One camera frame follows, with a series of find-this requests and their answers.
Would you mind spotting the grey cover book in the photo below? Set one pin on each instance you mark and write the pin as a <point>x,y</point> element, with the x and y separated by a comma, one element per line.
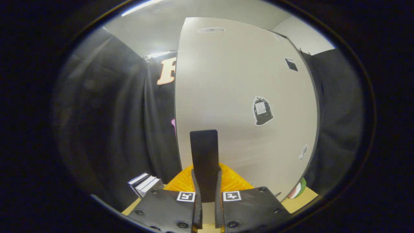
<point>153,187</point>

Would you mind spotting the dark blue book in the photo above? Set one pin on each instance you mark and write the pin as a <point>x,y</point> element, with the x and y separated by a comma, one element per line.
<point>138,179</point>

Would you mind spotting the white blue book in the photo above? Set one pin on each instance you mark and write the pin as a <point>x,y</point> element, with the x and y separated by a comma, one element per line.
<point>146,183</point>

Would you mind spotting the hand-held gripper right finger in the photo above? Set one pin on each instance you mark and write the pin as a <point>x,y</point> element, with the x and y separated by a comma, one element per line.
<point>218,210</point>

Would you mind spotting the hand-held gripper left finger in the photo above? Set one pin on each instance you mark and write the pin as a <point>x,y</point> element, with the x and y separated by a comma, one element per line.
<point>198,210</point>

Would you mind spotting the white shoe cabinet door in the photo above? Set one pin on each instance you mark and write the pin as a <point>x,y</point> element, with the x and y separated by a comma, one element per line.
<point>233,81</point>

